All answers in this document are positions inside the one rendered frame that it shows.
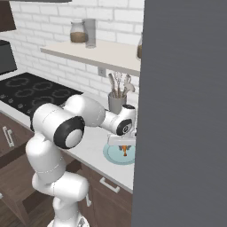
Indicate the cream wall shelf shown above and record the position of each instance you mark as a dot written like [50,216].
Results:
[103,56]

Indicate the brown lower cupboard front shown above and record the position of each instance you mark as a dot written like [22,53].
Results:
[17,189]

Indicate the dark brown wall cupboard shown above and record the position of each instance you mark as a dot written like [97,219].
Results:
[6,14]

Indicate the tall grey fridge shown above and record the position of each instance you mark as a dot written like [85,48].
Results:
[183,118]

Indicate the grey glass canister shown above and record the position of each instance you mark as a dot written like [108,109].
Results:
[90,32]

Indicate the wooden spoon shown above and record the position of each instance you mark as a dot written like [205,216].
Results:
[112,84]

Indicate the orange meat piece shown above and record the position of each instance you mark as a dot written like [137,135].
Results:
[125,150]

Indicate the grey wall socket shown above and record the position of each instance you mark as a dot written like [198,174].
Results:
[102,72]

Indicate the brown drawer front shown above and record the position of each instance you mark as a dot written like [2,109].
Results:
[113,207]

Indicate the black hob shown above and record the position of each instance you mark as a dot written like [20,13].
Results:
[26,91]

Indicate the round brown jar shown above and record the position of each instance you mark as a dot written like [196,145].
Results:
[139,48]

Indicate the metal whisk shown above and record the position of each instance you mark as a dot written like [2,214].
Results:
[118,82]

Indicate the narrow brown cupboard door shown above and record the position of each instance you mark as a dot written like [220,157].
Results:
[84,212]

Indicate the brown wooden drawer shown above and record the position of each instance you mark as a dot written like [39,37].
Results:
[19,134]

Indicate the pale spatula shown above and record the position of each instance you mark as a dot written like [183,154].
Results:
[128,85]

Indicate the light blue plate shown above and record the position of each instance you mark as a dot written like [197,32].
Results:
[113,156]

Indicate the grey extractor hood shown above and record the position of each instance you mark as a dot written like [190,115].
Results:
[41,1]

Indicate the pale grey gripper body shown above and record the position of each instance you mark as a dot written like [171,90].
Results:
[121,139]

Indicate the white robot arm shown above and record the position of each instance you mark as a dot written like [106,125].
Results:
[53,124]

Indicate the dark microwave oven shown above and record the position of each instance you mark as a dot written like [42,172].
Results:
[6,59]

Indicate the grey utensil pot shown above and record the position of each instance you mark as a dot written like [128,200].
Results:
[115,104]

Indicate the glass jar with brown contents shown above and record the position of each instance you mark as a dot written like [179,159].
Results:
[78,34]

